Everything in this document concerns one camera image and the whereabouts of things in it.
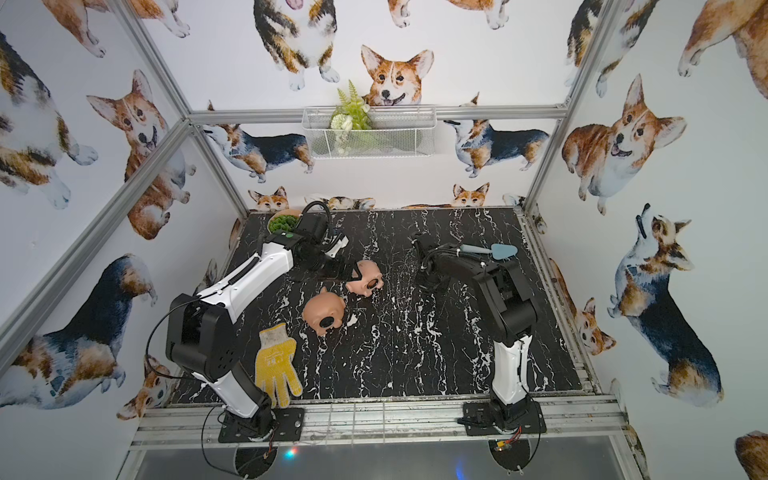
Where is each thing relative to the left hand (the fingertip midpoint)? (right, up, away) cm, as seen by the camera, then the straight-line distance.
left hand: (353, 272), depth 86 cm
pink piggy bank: (+4, -3, +7) cm, 9 cm away
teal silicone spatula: (+49, +6, +22) cm, 54 cm away
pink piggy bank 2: (-8, -11, 0) cm, 14 cm away
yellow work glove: (-21, -25, -4) cm, 33 cm away
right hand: (+21, -5, +11) cm, 24 cm away
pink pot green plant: (-27, +15, +16) cm, 35 cm away
